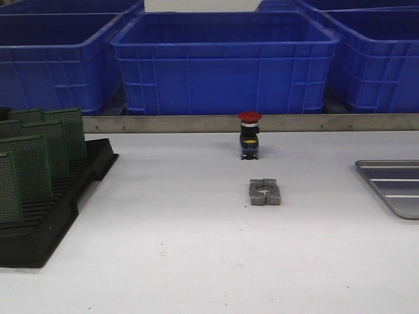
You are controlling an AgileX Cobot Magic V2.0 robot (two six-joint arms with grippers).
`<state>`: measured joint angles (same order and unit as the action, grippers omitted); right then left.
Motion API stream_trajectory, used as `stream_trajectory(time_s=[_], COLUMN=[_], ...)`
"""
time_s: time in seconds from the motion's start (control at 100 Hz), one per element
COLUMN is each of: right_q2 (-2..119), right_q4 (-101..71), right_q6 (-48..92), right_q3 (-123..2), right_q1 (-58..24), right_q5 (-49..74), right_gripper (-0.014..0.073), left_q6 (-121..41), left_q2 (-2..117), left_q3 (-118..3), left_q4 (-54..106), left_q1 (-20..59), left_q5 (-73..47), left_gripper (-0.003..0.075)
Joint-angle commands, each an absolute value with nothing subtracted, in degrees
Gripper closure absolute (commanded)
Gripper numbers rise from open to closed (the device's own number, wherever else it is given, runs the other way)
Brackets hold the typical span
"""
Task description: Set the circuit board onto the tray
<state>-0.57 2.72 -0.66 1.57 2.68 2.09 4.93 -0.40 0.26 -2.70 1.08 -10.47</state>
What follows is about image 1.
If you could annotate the green perforated circuit board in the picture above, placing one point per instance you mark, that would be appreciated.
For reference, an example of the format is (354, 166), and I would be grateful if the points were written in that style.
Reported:
(56, 145)
(11, 205)
(31, 164)

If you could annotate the rear right green circuit board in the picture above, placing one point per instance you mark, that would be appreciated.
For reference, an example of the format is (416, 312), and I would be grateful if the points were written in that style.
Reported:
(74, 130)

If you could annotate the rear left green circuit board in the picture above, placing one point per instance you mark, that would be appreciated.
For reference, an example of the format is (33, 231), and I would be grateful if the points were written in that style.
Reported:
(27, 116)

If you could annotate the metal tray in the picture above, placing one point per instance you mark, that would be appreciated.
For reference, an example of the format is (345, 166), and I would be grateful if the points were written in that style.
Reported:
(395, 182)

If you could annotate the left middle green circuit board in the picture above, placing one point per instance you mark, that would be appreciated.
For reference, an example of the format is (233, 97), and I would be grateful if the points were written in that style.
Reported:
(10, 128)

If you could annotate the black slotted board rack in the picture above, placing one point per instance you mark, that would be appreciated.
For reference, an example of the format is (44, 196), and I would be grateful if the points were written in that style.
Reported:
(31, 242)

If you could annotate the red emergency stop button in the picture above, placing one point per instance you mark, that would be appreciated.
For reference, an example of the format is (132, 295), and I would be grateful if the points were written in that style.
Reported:
(249, 142)

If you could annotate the grey split clamp block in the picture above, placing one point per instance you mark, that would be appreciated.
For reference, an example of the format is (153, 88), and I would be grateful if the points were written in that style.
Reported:
(264, 192)

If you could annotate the center blue plastic bin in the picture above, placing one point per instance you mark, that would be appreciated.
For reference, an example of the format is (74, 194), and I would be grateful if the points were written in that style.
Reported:
(224, 63)

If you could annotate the blue plastic bin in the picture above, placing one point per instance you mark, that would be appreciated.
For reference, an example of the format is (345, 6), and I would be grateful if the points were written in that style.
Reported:
(224, 63)
(59, 61)
(375, 67)

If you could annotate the far right blue bin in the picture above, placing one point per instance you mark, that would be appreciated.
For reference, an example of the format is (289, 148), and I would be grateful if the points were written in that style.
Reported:
(325, 5)

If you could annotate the right blue plastic bin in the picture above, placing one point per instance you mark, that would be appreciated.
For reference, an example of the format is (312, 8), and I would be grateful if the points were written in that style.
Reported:
(375, 67)

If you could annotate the left blue plastic bin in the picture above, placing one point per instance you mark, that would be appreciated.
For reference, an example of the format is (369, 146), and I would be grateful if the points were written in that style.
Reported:
(59, 61)

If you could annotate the far left blue bin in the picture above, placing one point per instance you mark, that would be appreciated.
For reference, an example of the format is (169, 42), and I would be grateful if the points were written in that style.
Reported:
(73, 7)

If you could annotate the metal rail strip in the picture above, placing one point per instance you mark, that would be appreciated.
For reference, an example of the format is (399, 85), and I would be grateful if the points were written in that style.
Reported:
(268, 123)

